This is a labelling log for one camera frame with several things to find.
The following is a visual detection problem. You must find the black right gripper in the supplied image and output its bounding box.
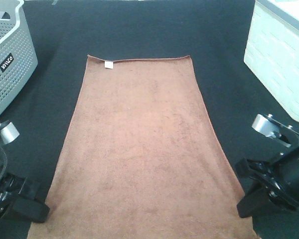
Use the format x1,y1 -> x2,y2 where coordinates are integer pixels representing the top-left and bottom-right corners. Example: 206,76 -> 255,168
235,145 -> 299,218

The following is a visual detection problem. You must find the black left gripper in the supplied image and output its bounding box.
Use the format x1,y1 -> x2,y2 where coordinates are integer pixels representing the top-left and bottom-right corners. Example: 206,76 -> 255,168
0,147 -> 50,223

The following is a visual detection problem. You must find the brown towel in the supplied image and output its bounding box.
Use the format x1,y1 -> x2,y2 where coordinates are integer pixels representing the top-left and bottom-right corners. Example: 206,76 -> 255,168
27,56 -> 257,239

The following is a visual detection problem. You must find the grey perforated plastic basket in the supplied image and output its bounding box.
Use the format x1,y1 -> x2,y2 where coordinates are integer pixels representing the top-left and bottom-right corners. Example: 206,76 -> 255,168
0,0 -> 38,115

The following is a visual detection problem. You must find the pale green plastic bin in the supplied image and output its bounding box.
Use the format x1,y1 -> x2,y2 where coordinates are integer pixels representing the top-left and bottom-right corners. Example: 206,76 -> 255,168
244,0 -> 299,122

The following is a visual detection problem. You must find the black tablecloth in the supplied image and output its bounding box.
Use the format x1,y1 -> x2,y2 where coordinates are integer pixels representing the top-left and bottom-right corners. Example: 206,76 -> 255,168
0,0 -> 299,239

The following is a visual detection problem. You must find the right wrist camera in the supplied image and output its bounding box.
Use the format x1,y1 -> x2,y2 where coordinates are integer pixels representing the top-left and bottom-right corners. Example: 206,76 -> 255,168
252,114 -> 299,148

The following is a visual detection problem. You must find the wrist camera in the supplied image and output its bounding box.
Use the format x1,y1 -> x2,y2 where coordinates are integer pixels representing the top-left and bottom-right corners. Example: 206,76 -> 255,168
252,114 -> 299,148
0,120 -> 19,146

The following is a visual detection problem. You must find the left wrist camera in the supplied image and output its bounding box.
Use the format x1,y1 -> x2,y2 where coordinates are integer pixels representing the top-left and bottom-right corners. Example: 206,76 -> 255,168
0,120 -> 19,146

